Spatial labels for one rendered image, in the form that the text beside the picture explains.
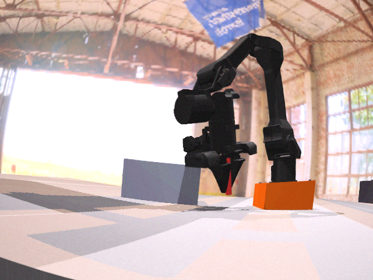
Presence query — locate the red peg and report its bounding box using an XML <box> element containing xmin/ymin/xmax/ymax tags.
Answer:
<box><xmin>226</xmin><ymin>158</ymin><xmax>232</xmax><ymax>195</ymax></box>

